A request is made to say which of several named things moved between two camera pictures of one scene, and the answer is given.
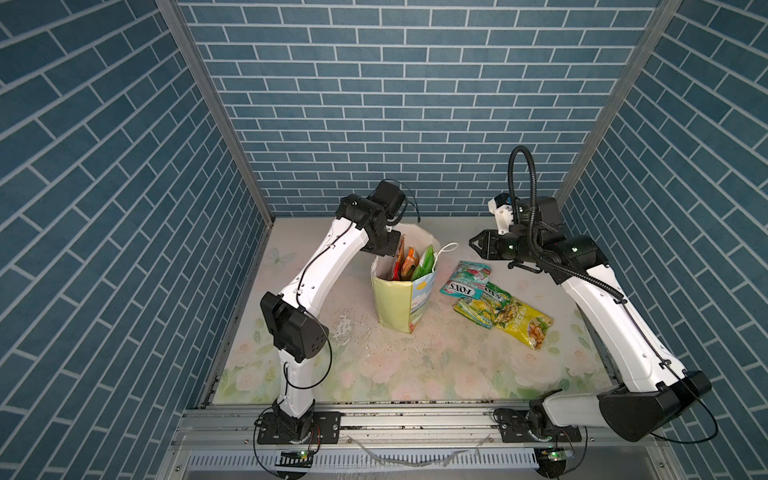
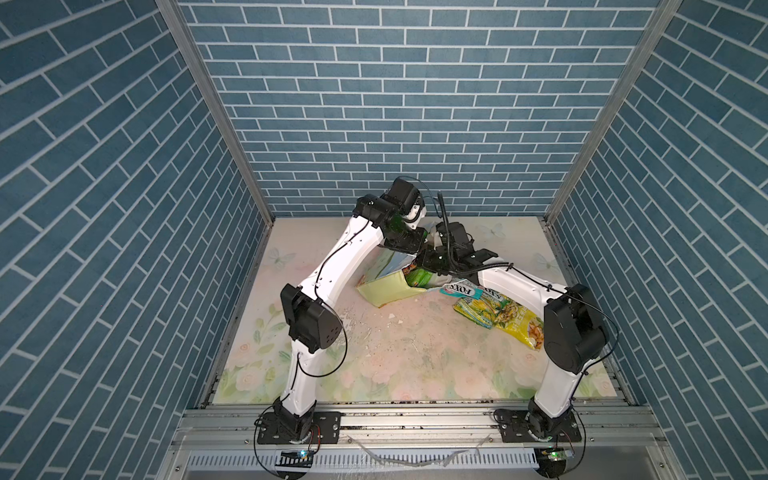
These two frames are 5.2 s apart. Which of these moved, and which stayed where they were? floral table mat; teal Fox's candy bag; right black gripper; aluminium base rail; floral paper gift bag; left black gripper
Moved: floral paper gift bag; right black gripper; left black gripper
Stayed: aluminium base rail; teal Fox's candy bag; floral table mat
